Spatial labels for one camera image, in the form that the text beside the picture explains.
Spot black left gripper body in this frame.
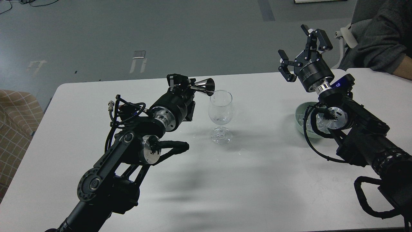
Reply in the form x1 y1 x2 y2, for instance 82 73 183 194
150 91 195 132

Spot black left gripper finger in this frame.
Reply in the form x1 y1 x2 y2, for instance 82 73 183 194
166 73 190 95

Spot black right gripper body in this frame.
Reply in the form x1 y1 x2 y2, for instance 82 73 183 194
293 51 334 94

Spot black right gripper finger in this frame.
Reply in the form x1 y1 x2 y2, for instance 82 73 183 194
278 49 303 82
301 24 333 60

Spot steel cocktail jigger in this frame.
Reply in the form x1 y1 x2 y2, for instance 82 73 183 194
189 78 215 96

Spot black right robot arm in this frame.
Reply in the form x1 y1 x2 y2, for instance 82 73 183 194
278 24 412 232

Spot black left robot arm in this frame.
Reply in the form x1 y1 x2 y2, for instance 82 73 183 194
48 74 197 232

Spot clear wine glass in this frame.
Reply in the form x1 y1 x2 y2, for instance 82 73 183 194
208 90 234 144

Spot green bowl of ice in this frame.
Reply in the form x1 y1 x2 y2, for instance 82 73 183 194
295 102 330 139

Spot white office chair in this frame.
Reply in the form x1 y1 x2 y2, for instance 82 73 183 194
332 23 358 69

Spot person in grey hoodie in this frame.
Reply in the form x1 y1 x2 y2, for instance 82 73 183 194
339 0 412 80

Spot beige checked cloth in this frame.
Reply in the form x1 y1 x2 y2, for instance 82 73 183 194
0 90 44 201

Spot black floor cables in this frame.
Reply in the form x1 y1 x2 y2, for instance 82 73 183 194
0 0 59 14

